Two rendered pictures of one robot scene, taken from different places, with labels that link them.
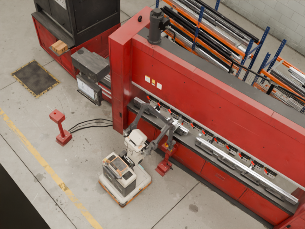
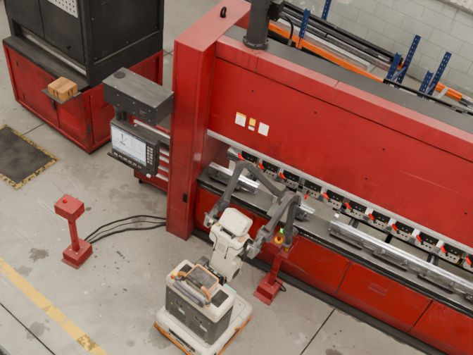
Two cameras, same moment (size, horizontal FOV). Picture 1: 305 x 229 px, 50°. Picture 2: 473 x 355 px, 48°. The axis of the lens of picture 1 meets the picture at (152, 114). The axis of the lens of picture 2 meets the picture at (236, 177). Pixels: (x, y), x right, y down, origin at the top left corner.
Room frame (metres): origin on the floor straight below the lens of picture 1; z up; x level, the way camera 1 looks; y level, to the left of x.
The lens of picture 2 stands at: (-0.21, 0.64, 4.48)
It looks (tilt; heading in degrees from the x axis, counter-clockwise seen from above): 46 degrees down; 351
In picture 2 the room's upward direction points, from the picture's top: 10 degrees clockwise
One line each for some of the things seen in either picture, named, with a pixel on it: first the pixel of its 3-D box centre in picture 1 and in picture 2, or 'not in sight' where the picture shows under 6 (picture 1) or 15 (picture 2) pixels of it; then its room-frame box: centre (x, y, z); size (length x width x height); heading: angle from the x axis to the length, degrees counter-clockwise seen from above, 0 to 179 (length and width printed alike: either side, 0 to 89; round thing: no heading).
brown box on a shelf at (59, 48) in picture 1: (58, 46); (60, 87); (4.14, 1.82, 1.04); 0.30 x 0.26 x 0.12; 50
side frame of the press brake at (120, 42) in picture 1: (133, 79); (205, 131); (3.51, 0.39, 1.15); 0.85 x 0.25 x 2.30; 150
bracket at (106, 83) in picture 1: (100, 84); (148, 142); (3.28, 0.90, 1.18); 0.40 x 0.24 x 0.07; 60
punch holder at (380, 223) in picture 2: (221, 140); (380, 217); (2.49, -1.04, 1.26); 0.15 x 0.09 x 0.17; 60
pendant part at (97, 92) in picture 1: (90, 89); (136, 146); (2.98, 0.97, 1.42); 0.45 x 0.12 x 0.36; 57
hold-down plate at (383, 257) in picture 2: (226, 163); (390, 260); (2.32, -1.21, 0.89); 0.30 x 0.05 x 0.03; 60
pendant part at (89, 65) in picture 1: (91, 79); (138, 128); (3.08, 0.96, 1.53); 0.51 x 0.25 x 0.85; 57
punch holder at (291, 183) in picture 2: (175, 112); (291, 177); (2.88, -0.34, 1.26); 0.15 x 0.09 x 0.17; 60
